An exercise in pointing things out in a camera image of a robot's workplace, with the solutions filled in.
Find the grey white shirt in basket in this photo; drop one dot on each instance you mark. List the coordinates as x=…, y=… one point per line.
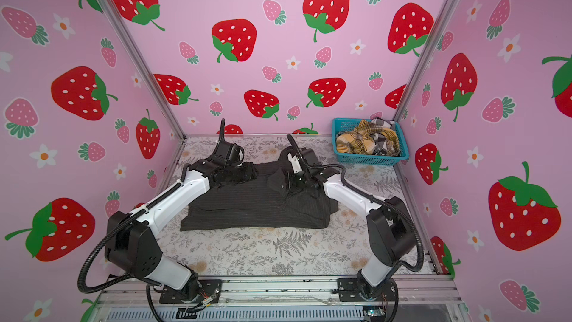
x=385, y=138

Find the aluminium right corner post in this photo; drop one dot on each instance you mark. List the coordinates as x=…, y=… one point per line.
x=441, y=22

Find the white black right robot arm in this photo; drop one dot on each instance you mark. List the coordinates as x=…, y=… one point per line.
x=393, y=237

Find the dark grey pinstriped shirt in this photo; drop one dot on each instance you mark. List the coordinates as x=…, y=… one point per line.
x=272, y=199

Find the aluminium corner post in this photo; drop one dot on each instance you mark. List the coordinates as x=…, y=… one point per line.
x=118, y=24
x=441, y=22

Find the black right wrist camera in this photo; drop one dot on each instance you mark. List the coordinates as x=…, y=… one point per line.
x=307, y=163

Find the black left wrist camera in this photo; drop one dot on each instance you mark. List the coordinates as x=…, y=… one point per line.
x=228, y=154

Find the teal plastic basket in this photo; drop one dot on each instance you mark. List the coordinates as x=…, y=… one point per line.
x=340, y=125

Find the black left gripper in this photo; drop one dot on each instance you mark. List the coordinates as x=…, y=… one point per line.
x=249, y=171

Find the yellow plaid shirt in basket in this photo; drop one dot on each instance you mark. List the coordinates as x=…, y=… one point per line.
x=358, y=140

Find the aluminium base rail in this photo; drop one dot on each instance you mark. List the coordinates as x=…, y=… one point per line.
x=287, y=298

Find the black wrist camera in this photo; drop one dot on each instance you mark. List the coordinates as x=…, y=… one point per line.
x=228, y=154
x=307, y=163

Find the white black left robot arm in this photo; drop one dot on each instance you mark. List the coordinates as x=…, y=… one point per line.
x=133, y=245

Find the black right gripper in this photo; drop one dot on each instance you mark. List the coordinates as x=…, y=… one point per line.
x=289, y=177

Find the aluminium left corner post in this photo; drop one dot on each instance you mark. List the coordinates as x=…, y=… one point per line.
x=118, y=24

